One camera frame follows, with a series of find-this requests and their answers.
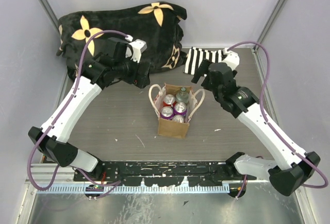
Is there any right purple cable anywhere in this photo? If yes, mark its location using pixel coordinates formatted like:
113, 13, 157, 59
228, 41, 329, 189

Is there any left aluminium frame post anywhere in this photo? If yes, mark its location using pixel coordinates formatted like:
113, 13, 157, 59
25, 0, 60, 30

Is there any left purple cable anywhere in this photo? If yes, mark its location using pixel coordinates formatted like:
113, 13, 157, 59
27, 30, 132, 199

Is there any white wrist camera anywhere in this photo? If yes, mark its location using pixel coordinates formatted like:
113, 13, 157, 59
125, 35, 147, 63
222, 48, 240, 71

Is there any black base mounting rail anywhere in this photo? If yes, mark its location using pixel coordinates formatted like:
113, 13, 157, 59
72, 161, 258, 187

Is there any right aluminium frame post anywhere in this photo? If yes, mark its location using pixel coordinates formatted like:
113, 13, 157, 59
257, 0, 287, 44

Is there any jute canvas tote bag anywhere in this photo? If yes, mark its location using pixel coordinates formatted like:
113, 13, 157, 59
148, 84, 205, 139

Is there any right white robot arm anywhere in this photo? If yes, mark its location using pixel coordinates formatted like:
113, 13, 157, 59
192, 60, 321, 196

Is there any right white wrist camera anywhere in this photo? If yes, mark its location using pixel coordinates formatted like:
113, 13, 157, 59
222, 48, 240, 71

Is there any aluminium frame post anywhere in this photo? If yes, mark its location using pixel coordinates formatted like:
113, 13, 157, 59
25, 0, 60, 30
257, 0, 287, 44

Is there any black white striped cloth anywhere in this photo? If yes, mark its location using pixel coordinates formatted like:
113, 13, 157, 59
183, 47, 224, 75

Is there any black floral plush blanket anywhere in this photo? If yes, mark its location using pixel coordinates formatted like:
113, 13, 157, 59
57, 2, 187, 80

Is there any clear glass green-cap bottle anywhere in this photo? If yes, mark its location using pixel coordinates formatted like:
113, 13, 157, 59
175, 87, 189, 104

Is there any purple soda can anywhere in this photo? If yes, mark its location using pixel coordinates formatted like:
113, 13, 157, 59
173, 102, 187, 117
160, 106, 174, 120

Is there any red cola can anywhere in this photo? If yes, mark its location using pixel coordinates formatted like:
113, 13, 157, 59
162, 94, 176, 107
172, 114, 185, 123

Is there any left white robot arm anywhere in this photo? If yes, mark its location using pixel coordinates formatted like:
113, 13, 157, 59
28, 38, 151, 181

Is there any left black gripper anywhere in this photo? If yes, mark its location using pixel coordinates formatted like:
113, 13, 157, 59
115, 53, 152, 89

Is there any purple cable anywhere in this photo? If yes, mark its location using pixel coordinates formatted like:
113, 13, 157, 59
228, 41, 329, 189
27, 30, 132, 199

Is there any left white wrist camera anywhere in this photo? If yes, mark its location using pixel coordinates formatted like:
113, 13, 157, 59
125, 35, 147, 63

